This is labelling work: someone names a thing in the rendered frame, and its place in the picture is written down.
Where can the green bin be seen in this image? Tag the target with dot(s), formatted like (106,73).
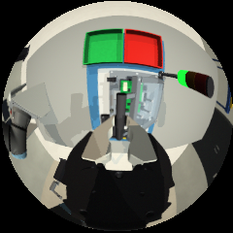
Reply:
(103,46)

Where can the green circuit board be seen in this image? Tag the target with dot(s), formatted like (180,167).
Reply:
(126,88)

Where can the red bin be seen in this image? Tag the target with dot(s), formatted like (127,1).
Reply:
(144,47)

